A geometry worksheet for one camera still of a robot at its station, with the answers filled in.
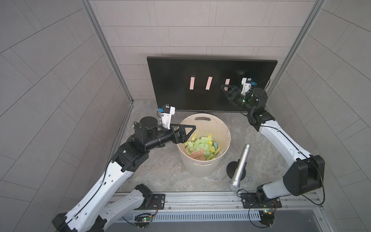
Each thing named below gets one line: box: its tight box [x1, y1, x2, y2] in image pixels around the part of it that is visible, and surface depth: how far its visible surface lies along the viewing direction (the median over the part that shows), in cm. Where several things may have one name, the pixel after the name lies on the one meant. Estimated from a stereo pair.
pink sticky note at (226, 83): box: [224, 78, 231, 92], surface depth 74 cm
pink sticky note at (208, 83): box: [205, 76, 214, 91], surface depth 74 cm
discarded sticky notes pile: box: [184, 133, 222, 161], surface depth 83 cm
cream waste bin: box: [176, 113, 231, 178], surface depth 80 cm
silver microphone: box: [228, 144, 251, 193], surface depth 68 cm
